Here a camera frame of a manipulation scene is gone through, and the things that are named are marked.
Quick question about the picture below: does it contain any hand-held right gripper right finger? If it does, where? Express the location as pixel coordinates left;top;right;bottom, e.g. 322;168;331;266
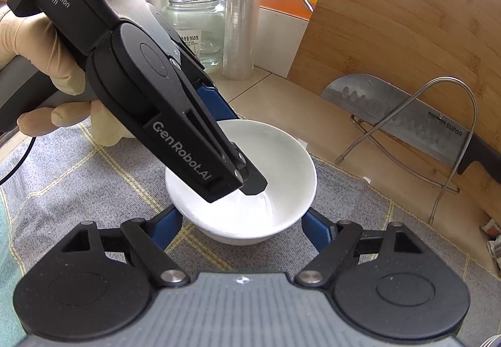
293;208;425;287

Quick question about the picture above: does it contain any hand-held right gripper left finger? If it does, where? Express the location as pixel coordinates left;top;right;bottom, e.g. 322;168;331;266
59;204;192;288

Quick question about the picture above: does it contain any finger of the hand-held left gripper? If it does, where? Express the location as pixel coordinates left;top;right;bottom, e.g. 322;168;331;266
194;82;238;123
176;64;269;198

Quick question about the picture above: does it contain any white pink floral bowl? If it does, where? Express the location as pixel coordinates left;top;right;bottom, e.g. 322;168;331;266
165;119;317;246

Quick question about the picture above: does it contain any person's left hand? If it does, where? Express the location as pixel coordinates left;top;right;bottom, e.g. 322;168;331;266
0;13;137;148

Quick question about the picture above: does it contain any glass jar yellow black lid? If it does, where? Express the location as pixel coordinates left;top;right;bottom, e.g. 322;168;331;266
160;0;228;70

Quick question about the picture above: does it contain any clear plastic wrap roll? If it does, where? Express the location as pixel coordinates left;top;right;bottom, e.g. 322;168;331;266
223;0;269;82

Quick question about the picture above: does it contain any grey blue checked dish mat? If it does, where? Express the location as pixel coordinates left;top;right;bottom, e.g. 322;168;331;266
0;118;501;347

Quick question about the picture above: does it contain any wide blade kitchen knife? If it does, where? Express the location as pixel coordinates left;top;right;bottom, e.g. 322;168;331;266
320;73;501;177

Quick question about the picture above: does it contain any bamboo cutting board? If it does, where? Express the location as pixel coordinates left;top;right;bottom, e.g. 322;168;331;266
287;0;501;222

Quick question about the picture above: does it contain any black cable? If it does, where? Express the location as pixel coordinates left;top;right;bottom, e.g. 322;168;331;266
0;136;37;183

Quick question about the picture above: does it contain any metal wire rack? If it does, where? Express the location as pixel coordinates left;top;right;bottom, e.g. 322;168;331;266
337;76;479;226

